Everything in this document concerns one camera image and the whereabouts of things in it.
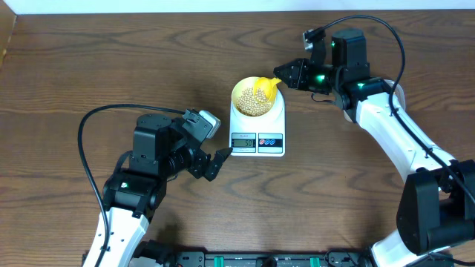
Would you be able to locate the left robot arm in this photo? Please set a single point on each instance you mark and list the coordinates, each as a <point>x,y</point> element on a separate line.
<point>162,148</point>

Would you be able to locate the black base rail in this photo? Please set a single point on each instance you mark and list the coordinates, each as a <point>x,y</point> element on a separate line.
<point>156,254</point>

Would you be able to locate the soybeans in bowl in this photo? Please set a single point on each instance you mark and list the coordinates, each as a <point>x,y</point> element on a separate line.
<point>252,103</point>

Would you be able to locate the clear plastic container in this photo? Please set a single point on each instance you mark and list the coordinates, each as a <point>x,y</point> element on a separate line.
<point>399,92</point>

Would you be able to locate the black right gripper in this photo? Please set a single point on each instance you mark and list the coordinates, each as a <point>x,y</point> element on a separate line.
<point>298,78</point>

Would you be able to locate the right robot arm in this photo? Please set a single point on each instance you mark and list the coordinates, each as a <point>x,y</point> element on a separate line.
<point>436,210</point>

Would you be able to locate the yellow plastic bowl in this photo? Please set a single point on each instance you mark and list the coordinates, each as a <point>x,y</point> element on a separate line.
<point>240,86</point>

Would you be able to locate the yellow measuring scoop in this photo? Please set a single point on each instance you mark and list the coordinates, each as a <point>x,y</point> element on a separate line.
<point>265,89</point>

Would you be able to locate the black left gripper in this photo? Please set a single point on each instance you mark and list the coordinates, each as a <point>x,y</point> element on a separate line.
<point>197,167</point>

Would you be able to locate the white digital kitchen scale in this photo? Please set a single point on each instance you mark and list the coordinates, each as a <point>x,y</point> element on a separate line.
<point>261,135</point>

